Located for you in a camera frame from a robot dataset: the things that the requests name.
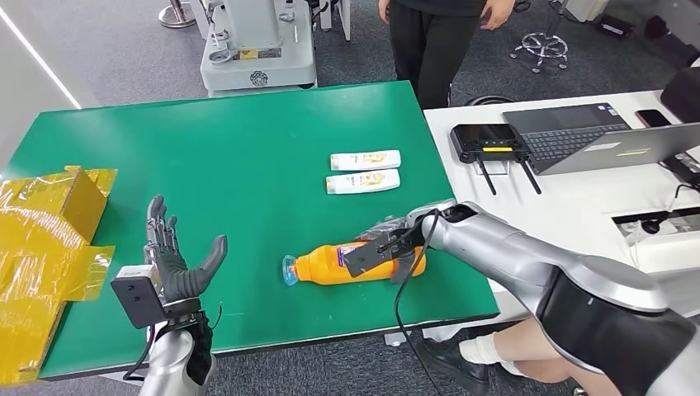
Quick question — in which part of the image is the black device at desk edge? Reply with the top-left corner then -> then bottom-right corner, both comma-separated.
659,152 -> 700,187

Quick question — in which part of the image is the black smartphone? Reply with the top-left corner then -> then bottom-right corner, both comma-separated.
635,109 -> 673,129

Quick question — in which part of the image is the black round floor disc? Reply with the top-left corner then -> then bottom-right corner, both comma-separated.
465,94 -> 516,107

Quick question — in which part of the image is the standing person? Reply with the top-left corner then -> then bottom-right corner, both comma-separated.
377,0 -> 516,111

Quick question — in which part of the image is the black chair back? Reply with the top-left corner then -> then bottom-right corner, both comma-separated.
660,66 -> 700,124

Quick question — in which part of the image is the white cable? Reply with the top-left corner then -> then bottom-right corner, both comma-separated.
626,229 -> 649,270

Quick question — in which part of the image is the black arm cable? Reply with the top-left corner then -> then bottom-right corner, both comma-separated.
392,209 -> 445,396
122,327 -> 161,382

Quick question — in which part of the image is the white floor box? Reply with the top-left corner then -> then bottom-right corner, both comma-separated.
563,0 -> 611,23

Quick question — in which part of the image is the white panel frame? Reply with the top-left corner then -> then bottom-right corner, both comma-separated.
319,0 -> 352,42

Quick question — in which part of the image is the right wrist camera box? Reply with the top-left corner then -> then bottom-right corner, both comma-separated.
343,229 -> 428,279

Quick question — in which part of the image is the black bag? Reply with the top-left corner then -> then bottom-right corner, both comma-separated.
642,15 -> 700,69

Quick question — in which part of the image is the clear controller stand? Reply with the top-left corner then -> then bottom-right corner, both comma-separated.
474,159 -> 511,177

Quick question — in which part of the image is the black controller with antennas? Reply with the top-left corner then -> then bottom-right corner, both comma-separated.
450,123 -> 542,196

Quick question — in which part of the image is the yellow taped cardboard box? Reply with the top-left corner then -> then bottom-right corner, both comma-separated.
0,165 -> 119,386

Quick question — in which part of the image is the chrome star chair base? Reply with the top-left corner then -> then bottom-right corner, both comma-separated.
509,31 -> 570,73

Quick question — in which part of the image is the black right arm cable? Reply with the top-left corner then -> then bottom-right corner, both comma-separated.
392,209 -> 445,396

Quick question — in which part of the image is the grey laptop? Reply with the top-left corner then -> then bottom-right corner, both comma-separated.
538,121 -> 700,177

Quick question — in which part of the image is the chrome stanchion base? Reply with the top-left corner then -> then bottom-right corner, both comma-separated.
158,0 -> 196,30

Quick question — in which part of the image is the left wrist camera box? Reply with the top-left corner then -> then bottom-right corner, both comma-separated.
111,265 -> 168,330

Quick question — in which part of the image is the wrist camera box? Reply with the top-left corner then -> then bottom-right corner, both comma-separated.
343,229 -> 428,279
111,265 -> 168,330

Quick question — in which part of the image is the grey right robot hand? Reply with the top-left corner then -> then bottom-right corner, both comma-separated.
355,214 -> 427,285

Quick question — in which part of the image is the seated person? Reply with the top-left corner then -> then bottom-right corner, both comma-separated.
415,319 -> 625,396

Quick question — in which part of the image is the desk cable tray recess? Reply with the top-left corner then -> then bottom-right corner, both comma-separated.
611,206 -> 700,247

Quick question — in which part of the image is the black box on floor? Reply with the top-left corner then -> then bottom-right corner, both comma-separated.
594,13 -> 636,40

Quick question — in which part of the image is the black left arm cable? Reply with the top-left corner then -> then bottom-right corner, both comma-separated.
122,327 -> 161,382

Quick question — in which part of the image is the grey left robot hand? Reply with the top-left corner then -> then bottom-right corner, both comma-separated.
143,195 -> 229,309

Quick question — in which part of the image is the orange bottle with clear cap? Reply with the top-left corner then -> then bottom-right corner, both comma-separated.
281,243 -> 428,287

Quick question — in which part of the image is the white shampoo bottle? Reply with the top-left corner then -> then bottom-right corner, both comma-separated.
329,150 -> 402,172
325,169 -> 401,196

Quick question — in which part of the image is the dark open laptop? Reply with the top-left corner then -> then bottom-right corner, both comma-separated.
502,101 -> 632,175

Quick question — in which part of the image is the black desk cable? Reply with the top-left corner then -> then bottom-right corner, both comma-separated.
672,182 -> 700,211

